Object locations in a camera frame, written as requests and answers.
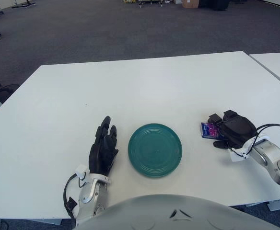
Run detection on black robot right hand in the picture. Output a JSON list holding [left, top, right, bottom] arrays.
[[207, 109, 259, 149]]

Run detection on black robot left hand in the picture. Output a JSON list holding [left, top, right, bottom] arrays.
[[88, 115, 119, 177]]

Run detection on purple blue gum pack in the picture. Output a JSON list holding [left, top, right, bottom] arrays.
[[200, 122, 223, 140]]

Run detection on green round plate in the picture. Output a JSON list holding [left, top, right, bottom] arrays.
[[128, 123, 183, 178]]

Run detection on black cabinet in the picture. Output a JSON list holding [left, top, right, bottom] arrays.
[[198, 0, 231, 12]]

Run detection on cardboard box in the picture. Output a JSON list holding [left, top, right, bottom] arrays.
[[182, 0, 200, 9]]

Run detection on wheeled cart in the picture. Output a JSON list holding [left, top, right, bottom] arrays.
[[123, 0, 176, 8]]

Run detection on black stand base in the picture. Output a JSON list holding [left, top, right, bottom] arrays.
[[12, 0, 36, 9]]

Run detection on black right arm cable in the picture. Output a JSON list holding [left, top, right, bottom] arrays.
[[246, 123, 280, 154]]

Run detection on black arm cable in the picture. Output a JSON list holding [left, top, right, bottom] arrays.
[[246, 123, 280, 154], [63, 173, 80, 219]]

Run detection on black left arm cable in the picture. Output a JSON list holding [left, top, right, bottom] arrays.
[[63, 173, 80, 219]]

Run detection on grey table frame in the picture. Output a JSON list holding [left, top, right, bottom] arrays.
[[246, 198, 280, 212]]

